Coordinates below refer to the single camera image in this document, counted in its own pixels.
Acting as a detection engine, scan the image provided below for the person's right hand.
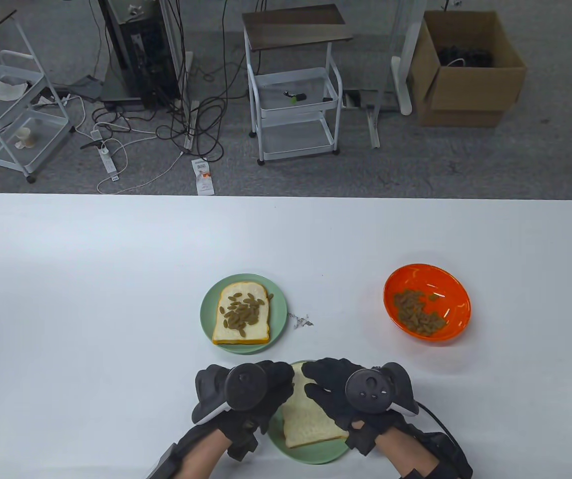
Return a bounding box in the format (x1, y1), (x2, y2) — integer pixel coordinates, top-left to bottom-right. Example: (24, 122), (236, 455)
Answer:
(301, 357), (409, 440)

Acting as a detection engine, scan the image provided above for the person's left hand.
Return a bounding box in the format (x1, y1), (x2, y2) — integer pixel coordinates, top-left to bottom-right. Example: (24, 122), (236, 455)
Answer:
(214, 360), (295, 441)

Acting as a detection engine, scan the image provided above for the black white hand controller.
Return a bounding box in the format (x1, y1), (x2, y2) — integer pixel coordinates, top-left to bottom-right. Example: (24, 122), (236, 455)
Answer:
(345, 362), (421, 419)
(191, 363), (270, 425)

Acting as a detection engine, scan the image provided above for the white toast slice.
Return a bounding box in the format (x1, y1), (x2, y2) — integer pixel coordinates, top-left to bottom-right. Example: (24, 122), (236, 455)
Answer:
(212, 281), (272, 345)
(282, 362), (350, 450)

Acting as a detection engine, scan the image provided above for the green round plate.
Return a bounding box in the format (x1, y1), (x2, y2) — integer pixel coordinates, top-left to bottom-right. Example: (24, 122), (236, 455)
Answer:
(200, 273), (288, 355)
(266, 359), (352, 465)

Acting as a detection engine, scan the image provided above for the pile of green raisins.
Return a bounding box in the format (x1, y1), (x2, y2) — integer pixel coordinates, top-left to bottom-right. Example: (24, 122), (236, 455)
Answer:
(392, 288), (449, 337)
(219, 293), (274, 334)

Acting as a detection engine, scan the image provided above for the orange plastic bowl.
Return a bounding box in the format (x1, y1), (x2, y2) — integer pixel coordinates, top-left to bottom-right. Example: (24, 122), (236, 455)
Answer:
(383, 263), (471, 342)

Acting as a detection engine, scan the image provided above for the person's left forearm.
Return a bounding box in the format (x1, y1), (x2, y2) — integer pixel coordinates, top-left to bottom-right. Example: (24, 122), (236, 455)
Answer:
(176, 427), (231, 479)

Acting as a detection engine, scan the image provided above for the person's right forearm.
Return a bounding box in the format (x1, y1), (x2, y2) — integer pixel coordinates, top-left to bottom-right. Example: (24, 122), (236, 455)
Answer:
(377, 427), (439, 479)

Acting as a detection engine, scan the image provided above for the white paper slip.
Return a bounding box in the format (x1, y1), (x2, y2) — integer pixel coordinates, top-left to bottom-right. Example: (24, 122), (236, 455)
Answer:
(191, 158), (216, 196)

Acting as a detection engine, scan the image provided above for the white power strip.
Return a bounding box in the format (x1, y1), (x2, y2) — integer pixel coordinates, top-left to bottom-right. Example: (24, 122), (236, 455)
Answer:
(97, 145), (120, 182)

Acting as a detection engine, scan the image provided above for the white desk leg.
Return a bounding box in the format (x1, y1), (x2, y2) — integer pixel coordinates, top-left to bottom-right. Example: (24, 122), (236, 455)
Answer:
(390, 0), (427, 116)

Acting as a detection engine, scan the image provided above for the brown cardboard box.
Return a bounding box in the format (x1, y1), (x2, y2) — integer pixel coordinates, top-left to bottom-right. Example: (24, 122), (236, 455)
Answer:
(407, 10), (528, 128)

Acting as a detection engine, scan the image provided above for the white cart with dark top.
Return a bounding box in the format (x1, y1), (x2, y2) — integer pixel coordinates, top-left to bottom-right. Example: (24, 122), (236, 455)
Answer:
(242, 4), (355, 166)
(0, 7), (75, 184)

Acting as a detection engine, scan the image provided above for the black computer tower stand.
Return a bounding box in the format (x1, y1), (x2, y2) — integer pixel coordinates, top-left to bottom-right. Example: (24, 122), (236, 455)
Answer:
(97, 0), (188, 111)

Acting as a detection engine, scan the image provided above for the grey flat device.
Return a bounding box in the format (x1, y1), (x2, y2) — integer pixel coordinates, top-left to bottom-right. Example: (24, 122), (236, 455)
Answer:
(64, 75), (105, 103)

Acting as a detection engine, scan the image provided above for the bundle of black gear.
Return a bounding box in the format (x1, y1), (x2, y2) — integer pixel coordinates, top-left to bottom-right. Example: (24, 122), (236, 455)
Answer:
(433, 44), (495, 68)

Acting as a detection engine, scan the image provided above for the crumpled white paper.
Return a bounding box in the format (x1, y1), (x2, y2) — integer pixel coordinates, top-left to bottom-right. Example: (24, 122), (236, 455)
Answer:
(0, 79), (28, 100)

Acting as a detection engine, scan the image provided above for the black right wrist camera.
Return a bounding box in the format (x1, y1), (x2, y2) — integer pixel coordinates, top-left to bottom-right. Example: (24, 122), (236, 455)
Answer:
(348, 423), (380, 456)

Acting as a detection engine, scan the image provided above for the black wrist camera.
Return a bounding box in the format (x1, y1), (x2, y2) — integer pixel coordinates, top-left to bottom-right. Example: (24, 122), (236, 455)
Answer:
(226, 430), (259, 462)
(348, 423), (380, 456)

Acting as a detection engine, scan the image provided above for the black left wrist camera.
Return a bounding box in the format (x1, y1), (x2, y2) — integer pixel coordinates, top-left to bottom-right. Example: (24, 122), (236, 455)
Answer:
(226, 430), (259, 462)

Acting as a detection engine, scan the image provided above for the bundle of black cables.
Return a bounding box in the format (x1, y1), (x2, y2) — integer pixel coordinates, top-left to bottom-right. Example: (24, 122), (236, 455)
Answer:
(154, 0), (253, 163)

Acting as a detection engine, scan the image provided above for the grey metal floor rail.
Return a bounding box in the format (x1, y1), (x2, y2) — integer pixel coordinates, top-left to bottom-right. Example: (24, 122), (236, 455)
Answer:
(342, 89), (381, 149)

